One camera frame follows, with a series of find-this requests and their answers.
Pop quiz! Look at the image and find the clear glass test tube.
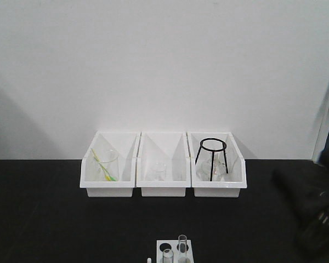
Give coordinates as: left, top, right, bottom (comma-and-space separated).
178, 234, 188, 263
162, 249, 174, 263

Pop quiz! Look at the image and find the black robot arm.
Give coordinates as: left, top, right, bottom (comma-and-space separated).
272, 149, 329, 251

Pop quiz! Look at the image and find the white test tube rack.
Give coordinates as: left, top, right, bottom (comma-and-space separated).
146, 239, 194, 263

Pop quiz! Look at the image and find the clear glass test tube front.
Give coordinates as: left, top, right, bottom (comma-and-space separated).
162, 249, 174, 263

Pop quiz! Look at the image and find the white middle storage bin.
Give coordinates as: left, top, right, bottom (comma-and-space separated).
136, 131, 191, 197

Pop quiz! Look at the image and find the white storage bin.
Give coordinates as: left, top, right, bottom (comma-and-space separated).
136, 131, 191, 197
187, 131, 247, 197
80, 131, 141, 197

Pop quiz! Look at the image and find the clear beaker in middle bin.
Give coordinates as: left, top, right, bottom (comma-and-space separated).
145, 162, 167, 181

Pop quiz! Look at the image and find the clear flask in right bin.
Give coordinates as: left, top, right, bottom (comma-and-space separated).
197, 159, 226, 181

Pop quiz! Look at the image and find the white right storage bin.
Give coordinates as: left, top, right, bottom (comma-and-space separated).
187, 131, 247, 197

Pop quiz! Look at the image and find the white left storage bin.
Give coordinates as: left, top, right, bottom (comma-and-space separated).
80, 131, 141, 197

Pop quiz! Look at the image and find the black wire tripod stand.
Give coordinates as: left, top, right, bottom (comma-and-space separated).
195, 138, 228, 174

